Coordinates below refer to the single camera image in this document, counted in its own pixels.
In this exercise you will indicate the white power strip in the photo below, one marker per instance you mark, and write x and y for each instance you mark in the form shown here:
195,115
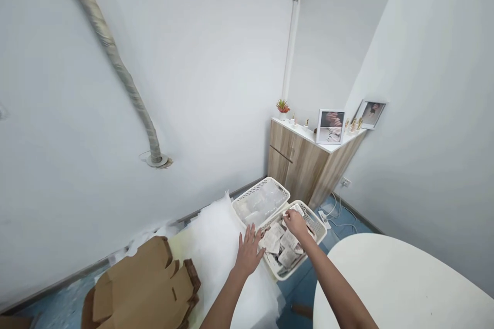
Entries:
323,216

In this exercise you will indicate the white plastic basket with bags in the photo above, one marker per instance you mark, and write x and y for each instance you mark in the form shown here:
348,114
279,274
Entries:
247,194

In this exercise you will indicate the wrapped grey pipe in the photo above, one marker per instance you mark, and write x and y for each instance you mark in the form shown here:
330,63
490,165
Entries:
112,55

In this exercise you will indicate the wooden cabinet with white top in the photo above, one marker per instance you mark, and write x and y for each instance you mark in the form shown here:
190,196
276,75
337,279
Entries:
305,159

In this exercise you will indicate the stack of flat cardboard boxes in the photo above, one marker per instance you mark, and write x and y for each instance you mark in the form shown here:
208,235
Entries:
143,286

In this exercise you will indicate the person's right hand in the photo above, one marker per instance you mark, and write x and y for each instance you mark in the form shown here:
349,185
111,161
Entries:
298,225

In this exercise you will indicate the grey picture frame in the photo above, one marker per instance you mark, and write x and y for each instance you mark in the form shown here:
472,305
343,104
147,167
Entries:
371,114

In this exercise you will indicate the person's right fingers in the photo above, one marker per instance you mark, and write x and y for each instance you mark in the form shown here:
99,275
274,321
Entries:
287,216

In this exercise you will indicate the white wall conduit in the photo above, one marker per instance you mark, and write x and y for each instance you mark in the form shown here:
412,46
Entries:
293,28

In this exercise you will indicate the white round table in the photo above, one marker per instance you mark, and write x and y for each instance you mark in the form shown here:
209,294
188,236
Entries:
405,286

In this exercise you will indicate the white picture frame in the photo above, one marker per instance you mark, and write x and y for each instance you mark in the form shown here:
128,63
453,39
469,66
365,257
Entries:
330,126

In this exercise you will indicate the white wall socket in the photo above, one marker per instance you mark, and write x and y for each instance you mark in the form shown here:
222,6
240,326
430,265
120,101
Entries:
346,181

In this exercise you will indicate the white plastic basket with sachets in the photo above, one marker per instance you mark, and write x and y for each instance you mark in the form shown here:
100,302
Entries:
308,225

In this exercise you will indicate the stack of white foam sheets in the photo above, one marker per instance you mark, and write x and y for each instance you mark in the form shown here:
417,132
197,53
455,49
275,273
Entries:
216,228

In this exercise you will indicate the pile of clear plastic bags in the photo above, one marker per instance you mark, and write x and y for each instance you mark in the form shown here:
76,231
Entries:
260,201

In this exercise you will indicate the white sachet packet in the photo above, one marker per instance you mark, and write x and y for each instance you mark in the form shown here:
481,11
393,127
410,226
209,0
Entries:
296,210

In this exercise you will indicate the person's left hand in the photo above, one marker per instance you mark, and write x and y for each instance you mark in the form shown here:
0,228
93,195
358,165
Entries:
249,252

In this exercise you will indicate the pile of white sachets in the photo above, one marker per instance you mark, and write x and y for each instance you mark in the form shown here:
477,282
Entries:
283,246

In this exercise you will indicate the small potted plant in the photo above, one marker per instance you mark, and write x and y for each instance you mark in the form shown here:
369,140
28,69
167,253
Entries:
283,107

